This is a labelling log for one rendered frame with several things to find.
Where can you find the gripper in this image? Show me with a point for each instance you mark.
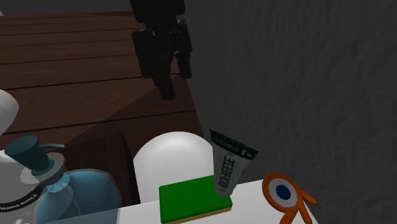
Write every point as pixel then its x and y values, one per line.
pixel 156 14

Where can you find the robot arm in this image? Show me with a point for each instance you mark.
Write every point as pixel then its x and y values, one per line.
pixel 7 169

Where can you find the white toilet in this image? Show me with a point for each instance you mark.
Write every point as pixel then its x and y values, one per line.
pixel 173 158

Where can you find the white and green tube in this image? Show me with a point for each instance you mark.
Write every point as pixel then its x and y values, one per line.
pixel 229 169

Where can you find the green sponge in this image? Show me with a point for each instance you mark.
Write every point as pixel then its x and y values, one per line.
pixel 192 197

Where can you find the blue soap dispenser bottle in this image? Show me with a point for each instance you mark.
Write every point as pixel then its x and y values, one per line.
pixel 90 198

